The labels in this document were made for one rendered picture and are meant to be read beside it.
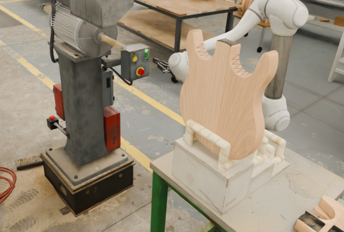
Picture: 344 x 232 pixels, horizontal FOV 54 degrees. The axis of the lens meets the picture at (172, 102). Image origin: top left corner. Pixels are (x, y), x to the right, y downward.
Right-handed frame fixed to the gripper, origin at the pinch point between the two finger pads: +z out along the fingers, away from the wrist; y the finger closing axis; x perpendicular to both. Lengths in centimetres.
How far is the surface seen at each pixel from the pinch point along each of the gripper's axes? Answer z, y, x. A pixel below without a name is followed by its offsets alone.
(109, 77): 31.3, -14.3, -18.7
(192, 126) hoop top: -78, -49, 13
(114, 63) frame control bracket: 21.1, -17.0, -4.6
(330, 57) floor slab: 53, 418, -107
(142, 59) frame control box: 11.0, -3.1, -1.8
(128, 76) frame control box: 12.1, -12.6, -11.1
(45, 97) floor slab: 187, 0, -107
